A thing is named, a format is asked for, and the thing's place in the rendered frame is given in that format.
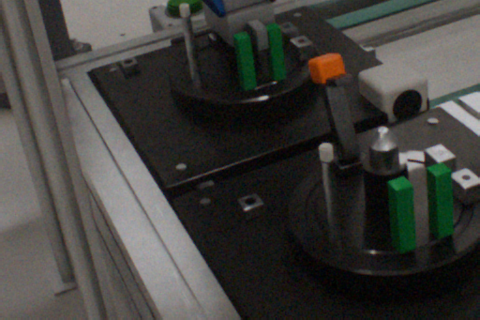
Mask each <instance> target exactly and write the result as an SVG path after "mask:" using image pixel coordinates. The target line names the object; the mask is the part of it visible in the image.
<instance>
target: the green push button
mask: <svg viewBox="0 0 480 320"><path fill-rule="evenodd" d="M182 3H187V4H188V8H189V14H192V13H196V12H198V11H200V10H201V9H202V8H203V0H169V1H168V2H167V7H168V11H169V13H170V14H172V15H176V16H181V14H180V9H179V7H180V4H182Z"/></svg>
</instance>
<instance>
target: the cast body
mask: <svg viewBox="0 0 480 320"><path fill-rule="evenodd" d="M222 2H223V6H224V8H225V11H226V15H225V17H223V18H219V17H218V16H217V15H216V14H215V13H214V12H213V11H212V10H211V9H210V8H209V7H208V6H207V5H206V4H205V3H204V1H202V5H203V11H204V17H205V21H206V22H207V23H208V24H209V25H210V26H211V27H212V28H213V29H214V30H215V31H216V33H217V34H218V35H219V36H220V37H222V38H223V39H224V40H225V41H226V42H227V43H228V44H229V45H230V46H232V47H234V43H233V35H236V34H240V33H243V31H246V33H247V34H248V35H249V36H250V37H251V44H252V45H253V46H254V47H255V48H257V49H258V50H259V51H261V50H264V49H267V48H269V46H268V38H267V30H266V26H265V25H266V24H269V23H274V22H275V18H274V10H273V5H272V2H270V1H269V0H222Z"/></svg>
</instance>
